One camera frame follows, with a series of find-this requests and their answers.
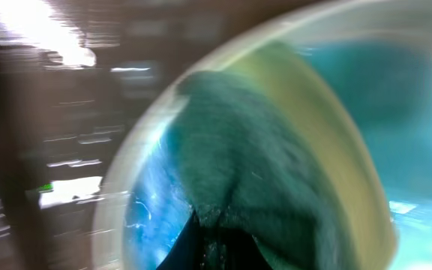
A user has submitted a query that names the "green yellow sponge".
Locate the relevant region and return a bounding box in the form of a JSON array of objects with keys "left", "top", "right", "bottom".
[{"left": 169, "top": 43, "right": 397, "bottom": 270}]

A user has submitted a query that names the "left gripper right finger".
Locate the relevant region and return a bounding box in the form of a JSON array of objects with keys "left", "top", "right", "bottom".
[{"left": 216, "top": 228, "right": 272, "bottom": 270}]

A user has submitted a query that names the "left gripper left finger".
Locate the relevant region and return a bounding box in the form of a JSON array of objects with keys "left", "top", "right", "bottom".
[{"left": 157, "top": 211, "right": 204, "bottom": 270}]

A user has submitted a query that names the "brown plastic serving tray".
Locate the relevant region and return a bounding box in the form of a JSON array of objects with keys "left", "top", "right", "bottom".
[{"left": 0, "top": 0, "right": 304, "bottom": 269}]

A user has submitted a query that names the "white plate stained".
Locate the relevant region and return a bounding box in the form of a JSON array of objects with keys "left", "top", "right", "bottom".
[{"left": 91, "top": 1, "right": 432, "bottom": 269}]

